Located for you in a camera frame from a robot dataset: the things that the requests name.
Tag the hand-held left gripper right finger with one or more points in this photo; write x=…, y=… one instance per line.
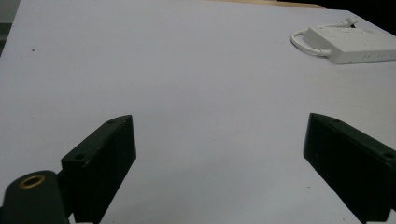
x=351, y=161

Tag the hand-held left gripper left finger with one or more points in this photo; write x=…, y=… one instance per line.
x=99, y=161

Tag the white power strip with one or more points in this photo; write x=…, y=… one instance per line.
x=350, y=44

